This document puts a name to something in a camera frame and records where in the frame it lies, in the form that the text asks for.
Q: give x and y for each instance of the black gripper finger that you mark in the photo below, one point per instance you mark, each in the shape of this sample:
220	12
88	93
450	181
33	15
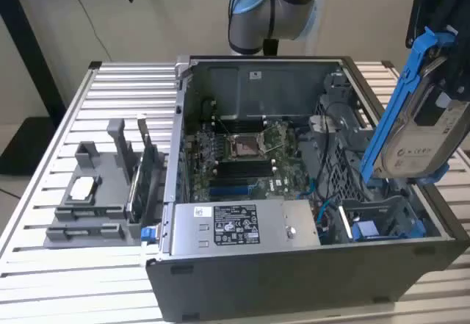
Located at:
457	67
418	8

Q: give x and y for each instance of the hard disk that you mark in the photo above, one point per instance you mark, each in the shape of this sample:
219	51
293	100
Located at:
422	144

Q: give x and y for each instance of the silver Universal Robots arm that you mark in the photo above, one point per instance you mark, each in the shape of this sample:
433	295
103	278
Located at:
257	26

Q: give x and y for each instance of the disk bay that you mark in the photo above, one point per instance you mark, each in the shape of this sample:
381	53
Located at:
385	217

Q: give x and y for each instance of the black RAM slot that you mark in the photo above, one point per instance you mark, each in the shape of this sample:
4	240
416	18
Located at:
242	162
242	166
242	170
242	175

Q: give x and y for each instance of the black expansion slot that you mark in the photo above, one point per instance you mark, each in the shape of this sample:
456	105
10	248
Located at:
231	183

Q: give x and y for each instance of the blue expansion slot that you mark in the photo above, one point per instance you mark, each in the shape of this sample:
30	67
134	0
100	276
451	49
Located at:
233	191

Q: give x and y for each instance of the grey metal drive cage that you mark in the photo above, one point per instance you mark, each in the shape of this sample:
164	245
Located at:
341	162

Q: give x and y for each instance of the green motherboard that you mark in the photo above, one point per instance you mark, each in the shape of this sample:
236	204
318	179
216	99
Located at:
286	169

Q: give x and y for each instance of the CPU socket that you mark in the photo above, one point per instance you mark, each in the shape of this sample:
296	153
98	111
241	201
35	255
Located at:
245	146

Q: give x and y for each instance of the silver power supply with label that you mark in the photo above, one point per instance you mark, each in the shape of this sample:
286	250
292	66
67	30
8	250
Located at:
264	228

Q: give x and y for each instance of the black open PC case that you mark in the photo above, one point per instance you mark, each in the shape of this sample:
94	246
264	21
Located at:
293	287

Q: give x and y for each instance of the blue plastic latch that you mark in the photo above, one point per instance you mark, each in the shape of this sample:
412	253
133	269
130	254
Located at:
146	235

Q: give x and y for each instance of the grey parts rack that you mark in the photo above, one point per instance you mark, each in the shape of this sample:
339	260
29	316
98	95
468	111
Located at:
106	177

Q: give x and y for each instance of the silver CPU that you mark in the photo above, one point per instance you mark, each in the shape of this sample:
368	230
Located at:
83	189

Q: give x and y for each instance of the black floor box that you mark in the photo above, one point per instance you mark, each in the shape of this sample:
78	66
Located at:
25	144

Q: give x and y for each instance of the graphics card with metal bracket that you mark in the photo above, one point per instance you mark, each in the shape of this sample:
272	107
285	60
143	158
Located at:
148	177

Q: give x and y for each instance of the black upright post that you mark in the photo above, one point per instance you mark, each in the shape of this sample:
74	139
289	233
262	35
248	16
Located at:
22	26

